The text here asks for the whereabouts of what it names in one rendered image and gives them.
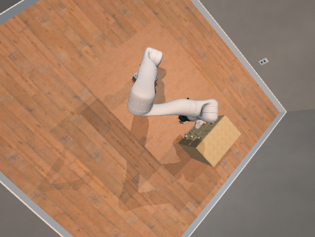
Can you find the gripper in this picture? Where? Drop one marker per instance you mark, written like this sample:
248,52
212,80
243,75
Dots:
183,119

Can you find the small wooden chest of drawers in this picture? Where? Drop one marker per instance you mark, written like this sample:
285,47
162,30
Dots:
213,147

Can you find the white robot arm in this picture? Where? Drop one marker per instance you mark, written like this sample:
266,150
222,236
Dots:
142,94

